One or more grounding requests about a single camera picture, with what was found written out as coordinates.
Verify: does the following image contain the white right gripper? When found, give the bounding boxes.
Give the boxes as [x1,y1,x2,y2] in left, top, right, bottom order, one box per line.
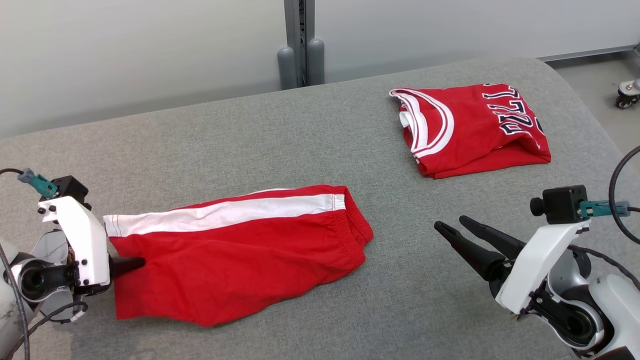
[434,215,591,316]

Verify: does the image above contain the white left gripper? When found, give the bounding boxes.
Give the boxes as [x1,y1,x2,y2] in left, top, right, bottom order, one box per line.
[37,196,147,296]

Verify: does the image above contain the red basketball jersey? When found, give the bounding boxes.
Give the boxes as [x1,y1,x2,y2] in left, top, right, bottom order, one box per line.
[389,82,552,180]

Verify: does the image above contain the red shorts with white stripe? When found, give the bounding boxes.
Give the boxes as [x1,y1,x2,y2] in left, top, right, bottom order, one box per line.
[102,184,375,328]

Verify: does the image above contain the black caster wheel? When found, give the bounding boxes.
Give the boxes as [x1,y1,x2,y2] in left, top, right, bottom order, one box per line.
[615,78,640,110]

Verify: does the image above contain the grey cylindrical post foot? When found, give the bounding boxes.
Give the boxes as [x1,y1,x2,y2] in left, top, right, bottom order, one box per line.
[277,46,297,91]
[306,38,326,86]

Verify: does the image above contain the grey metal partition post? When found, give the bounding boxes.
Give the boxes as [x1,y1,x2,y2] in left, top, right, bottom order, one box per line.
[283,0,317,88]

